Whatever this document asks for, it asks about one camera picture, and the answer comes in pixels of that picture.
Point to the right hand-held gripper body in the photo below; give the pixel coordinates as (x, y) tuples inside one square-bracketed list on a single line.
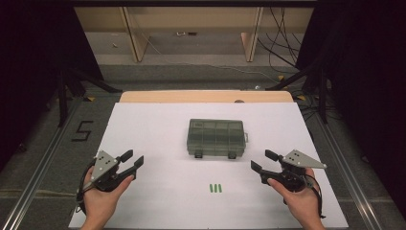
[(297, 166)]

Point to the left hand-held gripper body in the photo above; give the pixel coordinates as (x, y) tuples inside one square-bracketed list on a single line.
[(103, 167)]

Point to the translucent grey compartment box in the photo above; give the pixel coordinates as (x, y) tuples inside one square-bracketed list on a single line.
[(217, 137)]

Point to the person's left hand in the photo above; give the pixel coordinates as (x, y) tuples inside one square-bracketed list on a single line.
[(102, 204)]

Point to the person's right hand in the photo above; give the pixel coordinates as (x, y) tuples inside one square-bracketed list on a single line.
[(300, 204)]

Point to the white board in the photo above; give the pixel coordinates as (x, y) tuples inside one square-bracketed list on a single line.
[(159, 134)]

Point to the black metal stand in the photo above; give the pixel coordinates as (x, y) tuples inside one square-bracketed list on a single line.
[(63, 96), (322, 96)]

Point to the black curtain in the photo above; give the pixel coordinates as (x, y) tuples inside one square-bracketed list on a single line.
[(367, 80), (35, 64)]

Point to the metal floor rail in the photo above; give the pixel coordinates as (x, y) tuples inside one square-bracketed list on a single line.
[(38, 179), (348, 172)]

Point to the light wooden desk frame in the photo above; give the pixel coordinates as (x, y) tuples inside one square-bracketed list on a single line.
[(198, 19)]

